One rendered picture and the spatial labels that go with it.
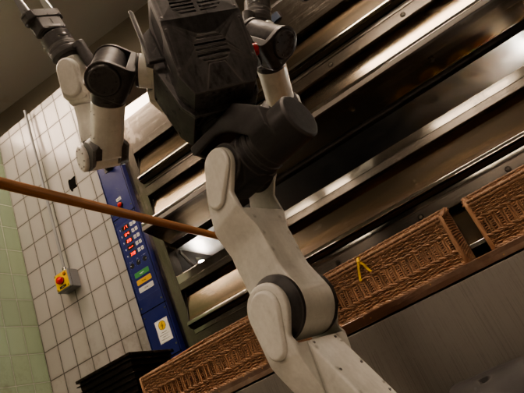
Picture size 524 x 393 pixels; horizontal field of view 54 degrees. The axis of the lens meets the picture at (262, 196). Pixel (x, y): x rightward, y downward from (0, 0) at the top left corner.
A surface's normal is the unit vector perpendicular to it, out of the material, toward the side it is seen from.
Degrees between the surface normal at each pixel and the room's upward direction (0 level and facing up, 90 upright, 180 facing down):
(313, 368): 94
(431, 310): 90
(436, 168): 70
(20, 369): 90
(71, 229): 90
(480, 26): 169
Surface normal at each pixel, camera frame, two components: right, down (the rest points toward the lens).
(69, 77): -0.23, 0.13
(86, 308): -0.46, -0.20
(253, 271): -0.67, -0.05
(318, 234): -0.56, -0.47
